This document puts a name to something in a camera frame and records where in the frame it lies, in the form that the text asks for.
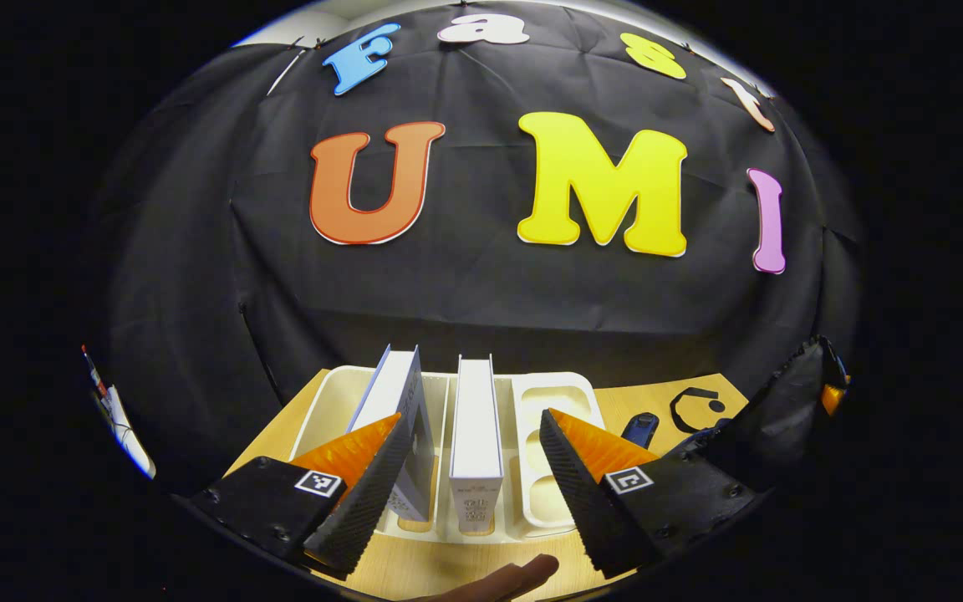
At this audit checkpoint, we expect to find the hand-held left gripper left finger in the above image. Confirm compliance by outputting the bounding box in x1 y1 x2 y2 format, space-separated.
189 411 415 579

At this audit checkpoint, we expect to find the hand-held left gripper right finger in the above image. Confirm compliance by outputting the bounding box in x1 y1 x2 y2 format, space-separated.
538 408 758 580

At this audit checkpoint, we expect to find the white plastic bookshelf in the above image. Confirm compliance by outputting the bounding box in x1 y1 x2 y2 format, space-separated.
289 365 608 544

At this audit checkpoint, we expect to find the lavender book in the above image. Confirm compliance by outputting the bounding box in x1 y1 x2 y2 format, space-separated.
346 344 436 523

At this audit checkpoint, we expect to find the black backdrop cloth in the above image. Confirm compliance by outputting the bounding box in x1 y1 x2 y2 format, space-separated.
84 0 863 494

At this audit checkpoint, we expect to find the colourful background clutter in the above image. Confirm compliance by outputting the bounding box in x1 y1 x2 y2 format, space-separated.
80 344 156 479

